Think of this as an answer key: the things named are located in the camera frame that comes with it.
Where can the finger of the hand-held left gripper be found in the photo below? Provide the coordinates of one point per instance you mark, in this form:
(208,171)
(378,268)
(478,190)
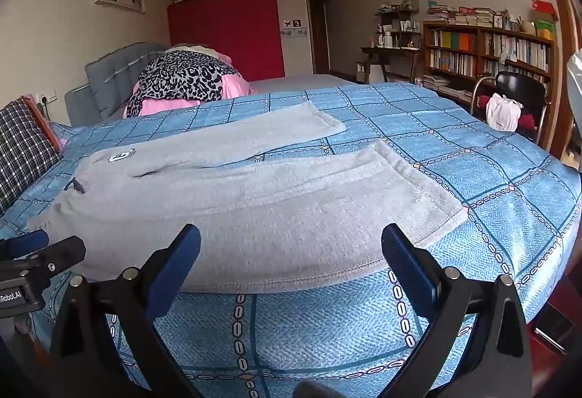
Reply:
(61,255)
(22,241)

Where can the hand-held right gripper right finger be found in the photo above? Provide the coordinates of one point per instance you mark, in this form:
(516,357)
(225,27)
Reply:
(409,264)

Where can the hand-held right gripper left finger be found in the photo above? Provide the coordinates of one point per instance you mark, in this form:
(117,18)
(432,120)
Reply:
(179,261)

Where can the grey pants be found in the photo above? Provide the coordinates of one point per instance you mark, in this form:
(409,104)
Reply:
(273,216)

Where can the plaid pillow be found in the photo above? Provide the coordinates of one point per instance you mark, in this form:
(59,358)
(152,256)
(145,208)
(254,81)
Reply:
(22,152)

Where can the blue checkered bedspread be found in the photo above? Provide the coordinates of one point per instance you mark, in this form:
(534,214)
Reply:
(500,198)

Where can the orange board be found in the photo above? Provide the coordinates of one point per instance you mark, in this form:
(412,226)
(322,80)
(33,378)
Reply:
(43,121)

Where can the dark flat object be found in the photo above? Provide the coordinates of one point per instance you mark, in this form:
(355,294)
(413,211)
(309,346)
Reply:
(552,325)

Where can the white cloth bag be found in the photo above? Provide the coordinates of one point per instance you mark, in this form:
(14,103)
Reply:
(502,114)

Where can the pink quilt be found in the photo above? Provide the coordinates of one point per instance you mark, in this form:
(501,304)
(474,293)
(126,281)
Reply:
(229,89)

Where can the grey padded headboard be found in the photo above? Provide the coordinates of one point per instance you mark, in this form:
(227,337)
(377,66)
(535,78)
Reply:
(109,80)

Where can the red cushion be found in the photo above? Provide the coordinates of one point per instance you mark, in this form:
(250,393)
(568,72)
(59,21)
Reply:
(527,121)

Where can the leopard print blanket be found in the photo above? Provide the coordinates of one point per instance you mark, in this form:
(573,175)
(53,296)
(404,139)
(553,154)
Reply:
(182,75)

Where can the black chair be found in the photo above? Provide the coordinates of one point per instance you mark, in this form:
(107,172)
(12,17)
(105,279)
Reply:
(523,87)

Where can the wooden desk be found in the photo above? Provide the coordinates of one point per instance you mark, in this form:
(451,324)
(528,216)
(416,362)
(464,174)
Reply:
(395,52)

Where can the wooden bookshelf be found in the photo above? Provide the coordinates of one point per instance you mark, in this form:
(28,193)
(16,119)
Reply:
(491,48)

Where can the red wardrobe panel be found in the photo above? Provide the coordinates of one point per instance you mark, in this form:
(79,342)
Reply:
(227,30)

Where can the white wardrobe panel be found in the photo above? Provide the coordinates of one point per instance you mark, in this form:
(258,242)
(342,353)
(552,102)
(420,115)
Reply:
(295,52)

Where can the small desktop shelf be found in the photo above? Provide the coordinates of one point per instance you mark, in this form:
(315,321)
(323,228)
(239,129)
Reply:
(400,23)

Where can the dark brown door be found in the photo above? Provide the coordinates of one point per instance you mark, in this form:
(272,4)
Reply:
(317,30)

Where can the green box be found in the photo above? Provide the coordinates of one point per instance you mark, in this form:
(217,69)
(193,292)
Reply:
(544,29)

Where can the red box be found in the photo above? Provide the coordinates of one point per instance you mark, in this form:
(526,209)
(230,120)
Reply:
(543,6)

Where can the wall socket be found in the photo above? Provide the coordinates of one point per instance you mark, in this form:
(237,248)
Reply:
(46,98)

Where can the wooden door frame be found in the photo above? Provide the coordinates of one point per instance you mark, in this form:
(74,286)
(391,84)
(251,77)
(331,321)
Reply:
(564,39)

